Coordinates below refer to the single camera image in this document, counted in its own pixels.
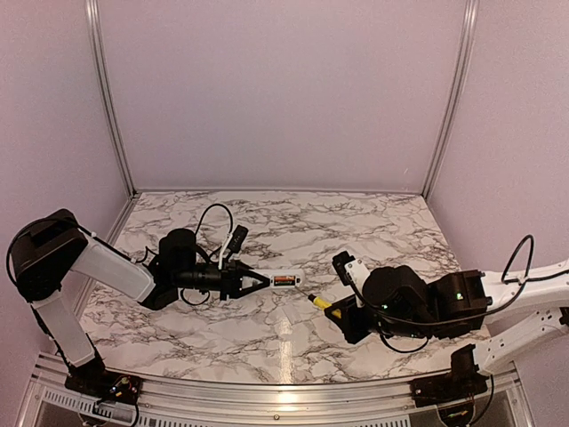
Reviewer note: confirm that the white remote control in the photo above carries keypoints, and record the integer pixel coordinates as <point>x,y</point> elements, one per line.
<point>298,273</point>

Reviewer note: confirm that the green AAA battery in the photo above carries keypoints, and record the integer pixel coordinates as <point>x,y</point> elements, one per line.
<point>284,283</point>

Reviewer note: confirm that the aluminium corner post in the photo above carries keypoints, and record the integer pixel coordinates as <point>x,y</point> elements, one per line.
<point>92,9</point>
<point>459,79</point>

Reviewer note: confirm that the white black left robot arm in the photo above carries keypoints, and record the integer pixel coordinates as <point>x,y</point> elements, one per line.
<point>45,251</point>

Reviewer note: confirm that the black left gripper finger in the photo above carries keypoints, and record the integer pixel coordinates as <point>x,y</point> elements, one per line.
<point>253,276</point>
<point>246,288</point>

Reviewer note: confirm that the yellow black screwdriver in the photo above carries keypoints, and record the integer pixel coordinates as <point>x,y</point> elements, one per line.
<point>317,301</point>

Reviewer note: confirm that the aluminium left corner post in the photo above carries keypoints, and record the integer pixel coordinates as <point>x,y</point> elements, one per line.
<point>92,9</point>

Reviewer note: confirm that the aluminium right corner post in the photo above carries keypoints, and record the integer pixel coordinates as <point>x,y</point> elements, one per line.
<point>459,79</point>

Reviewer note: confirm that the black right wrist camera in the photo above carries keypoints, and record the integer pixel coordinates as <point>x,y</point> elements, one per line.
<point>352,273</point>

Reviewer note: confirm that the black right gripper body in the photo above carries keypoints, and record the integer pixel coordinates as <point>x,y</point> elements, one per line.
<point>356,331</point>

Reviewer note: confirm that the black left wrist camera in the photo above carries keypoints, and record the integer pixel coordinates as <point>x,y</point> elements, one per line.
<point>236,240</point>

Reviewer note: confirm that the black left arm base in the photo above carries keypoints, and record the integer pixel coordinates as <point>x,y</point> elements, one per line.
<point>95,380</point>

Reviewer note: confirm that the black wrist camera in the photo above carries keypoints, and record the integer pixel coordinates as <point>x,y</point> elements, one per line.
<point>352,273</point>
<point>236,240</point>

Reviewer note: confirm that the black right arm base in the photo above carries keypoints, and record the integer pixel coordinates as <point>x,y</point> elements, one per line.
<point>463,381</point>

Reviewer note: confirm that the aluminium front table rail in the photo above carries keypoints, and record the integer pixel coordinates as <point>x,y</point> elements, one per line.
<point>176,402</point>

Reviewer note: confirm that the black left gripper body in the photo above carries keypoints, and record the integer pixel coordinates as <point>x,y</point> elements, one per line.
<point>227,285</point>

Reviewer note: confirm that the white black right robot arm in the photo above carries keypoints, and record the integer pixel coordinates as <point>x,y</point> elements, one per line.
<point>395,301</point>

